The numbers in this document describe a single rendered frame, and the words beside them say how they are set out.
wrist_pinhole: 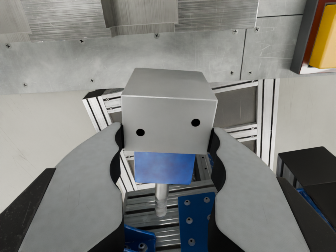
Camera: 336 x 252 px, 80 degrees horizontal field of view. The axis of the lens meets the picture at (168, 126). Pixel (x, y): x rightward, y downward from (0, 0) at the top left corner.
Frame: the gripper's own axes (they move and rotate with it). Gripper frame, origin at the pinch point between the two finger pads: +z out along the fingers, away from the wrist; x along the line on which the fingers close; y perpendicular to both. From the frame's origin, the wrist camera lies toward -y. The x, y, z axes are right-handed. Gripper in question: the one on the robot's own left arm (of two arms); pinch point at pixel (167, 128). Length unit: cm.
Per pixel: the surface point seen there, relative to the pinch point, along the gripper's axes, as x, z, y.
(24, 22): -12.2, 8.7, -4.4
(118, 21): -4.4, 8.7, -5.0
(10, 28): -13.5, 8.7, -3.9
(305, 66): 15.8, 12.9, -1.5
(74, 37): -7.2, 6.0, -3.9
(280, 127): 72, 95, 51
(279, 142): 76, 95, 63
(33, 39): -10.2, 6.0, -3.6
